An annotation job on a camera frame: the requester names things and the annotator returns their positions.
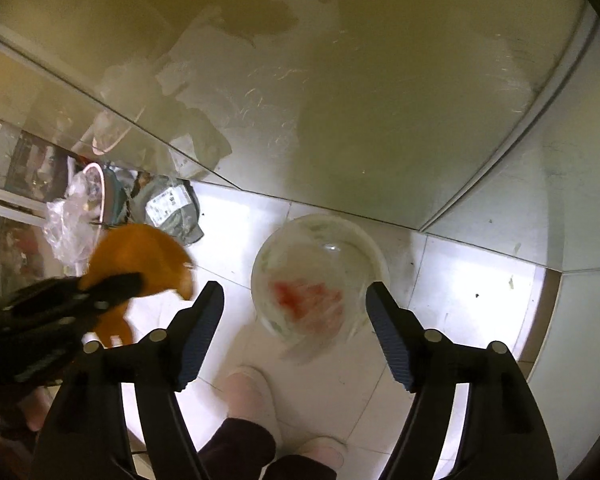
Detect orange cloth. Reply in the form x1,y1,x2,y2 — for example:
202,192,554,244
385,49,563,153
80,224,197,348

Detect person's right pink slipper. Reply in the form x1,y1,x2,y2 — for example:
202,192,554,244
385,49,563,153
299,436,349,480

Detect person's dark trouser leg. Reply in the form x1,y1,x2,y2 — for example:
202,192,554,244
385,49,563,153
196,417,277,480
264,454,339,480

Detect grey plastic garbage bag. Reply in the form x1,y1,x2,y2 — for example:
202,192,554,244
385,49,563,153
129,175,206,247

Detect pink-rimmed teal basin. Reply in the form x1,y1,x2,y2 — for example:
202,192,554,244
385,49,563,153
67,161,133,227

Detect brown dry scraps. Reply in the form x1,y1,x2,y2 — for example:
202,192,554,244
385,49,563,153
130,170,155,198

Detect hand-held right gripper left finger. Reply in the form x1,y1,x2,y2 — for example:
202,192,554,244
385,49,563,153
30,280,226,480

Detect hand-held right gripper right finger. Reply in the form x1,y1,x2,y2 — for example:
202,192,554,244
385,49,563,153
366,282,558,480

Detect person's right dark trouser leg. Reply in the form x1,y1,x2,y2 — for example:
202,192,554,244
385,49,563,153
264,454,339,480

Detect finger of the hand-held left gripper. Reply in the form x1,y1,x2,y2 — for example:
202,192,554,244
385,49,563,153
10,271,147,318

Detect crumpled clear plastic bag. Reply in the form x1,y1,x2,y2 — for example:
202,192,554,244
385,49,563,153
43,194,107,267

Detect clear plastic wrapper red print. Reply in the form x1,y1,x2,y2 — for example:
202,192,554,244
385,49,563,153
259,230,370,361

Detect printed picture panel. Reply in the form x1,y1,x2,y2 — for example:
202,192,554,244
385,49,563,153
0,122,73,281

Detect white perforated plastic bin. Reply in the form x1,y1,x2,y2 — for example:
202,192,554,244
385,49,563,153
250,212,392,361

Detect person's left dark trouser leg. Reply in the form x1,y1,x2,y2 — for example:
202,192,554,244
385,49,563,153
196,417,277,480

